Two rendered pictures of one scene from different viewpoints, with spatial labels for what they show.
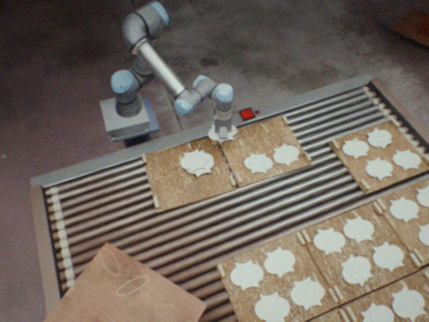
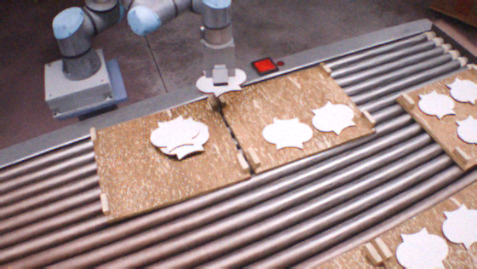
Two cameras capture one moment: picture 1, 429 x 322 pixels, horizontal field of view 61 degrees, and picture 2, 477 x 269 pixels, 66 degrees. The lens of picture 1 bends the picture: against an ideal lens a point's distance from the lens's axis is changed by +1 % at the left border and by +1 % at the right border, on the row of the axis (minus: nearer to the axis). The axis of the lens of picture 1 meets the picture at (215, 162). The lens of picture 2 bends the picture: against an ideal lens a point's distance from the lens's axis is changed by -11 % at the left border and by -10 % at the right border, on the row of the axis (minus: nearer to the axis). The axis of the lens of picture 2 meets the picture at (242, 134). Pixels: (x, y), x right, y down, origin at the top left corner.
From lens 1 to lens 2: 0.72 m
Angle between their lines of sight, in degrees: 9
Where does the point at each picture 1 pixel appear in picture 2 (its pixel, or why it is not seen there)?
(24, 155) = not seen: outside the picture
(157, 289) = not seen: outside the picture
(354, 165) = (440, 128)
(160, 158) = (120, 134)
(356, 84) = (416, 29)
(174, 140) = (146, 108)
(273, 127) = (308, 81)
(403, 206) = not seen: outside the picture
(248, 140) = (267, 100)
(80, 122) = (51, 125)
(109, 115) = (54, 80)
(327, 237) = (419, 245)
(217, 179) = (215, 162)
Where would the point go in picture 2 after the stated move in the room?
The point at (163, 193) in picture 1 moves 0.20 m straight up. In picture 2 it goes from (120, 190) to (100, 141)
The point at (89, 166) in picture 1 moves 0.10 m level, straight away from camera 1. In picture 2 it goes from (16, 152) to (11, 134)
